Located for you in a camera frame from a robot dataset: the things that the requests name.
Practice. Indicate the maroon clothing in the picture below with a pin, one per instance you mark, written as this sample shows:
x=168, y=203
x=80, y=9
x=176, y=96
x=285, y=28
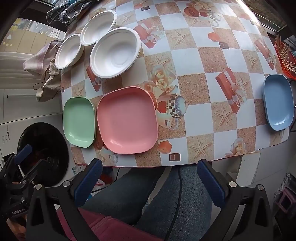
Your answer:
x=104, y=229

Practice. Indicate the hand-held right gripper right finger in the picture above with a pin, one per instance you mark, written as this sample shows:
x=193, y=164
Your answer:
x=211, y=183

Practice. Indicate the blue plastic plate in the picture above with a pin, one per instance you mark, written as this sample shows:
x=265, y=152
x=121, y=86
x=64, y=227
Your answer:
x=277, y=102

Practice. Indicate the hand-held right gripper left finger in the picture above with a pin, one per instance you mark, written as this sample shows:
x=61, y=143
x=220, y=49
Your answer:
x=89, y=183

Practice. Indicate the dark checked cloth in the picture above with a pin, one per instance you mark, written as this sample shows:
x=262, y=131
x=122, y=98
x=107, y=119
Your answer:
x=67, y=11

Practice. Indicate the green plastic plate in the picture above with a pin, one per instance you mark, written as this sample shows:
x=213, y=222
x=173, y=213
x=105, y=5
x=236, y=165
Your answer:
x=78, y=120

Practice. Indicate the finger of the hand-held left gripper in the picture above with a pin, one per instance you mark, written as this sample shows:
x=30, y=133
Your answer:
x=34, y=172
x=23, y=153

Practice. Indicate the pink towel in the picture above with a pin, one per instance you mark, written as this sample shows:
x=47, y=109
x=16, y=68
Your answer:
x=37, y=61

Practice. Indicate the white washing machine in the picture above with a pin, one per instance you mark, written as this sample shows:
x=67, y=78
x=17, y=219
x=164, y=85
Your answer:
x=41, y=143

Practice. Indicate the orange plastic basket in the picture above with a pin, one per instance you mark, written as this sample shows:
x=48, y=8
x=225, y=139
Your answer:
x=286, y=72

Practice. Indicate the white disposable bowl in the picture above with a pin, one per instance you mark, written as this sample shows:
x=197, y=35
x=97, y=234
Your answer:
x=115, y=53
x=68, y=52
x=97, y=29

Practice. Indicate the bundle of bamboo skewers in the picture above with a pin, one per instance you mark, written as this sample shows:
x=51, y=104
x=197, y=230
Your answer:
x=285, y=52

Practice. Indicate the white cabinet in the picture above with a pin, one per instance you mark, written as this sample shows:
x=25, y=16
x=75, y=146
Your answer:
x=18, y=102

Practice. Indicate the pink plastic stool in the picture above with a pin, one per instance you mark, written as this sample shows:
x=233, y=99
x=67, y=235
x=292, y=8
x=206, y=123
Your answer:
x=283, y=201

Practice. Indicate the checkered printed tablecloth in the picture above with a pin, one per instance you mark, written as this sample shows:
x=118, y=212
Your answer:
x=208, y=69

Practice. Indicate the pink plastic plate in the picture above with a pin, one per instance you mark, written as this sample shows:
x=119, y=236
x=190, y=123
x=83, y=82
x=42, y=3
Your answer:
x=127, y=120

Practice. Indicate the person's right leg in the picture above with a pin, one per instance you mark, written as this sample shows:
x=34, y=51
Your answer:
x=194, y=208

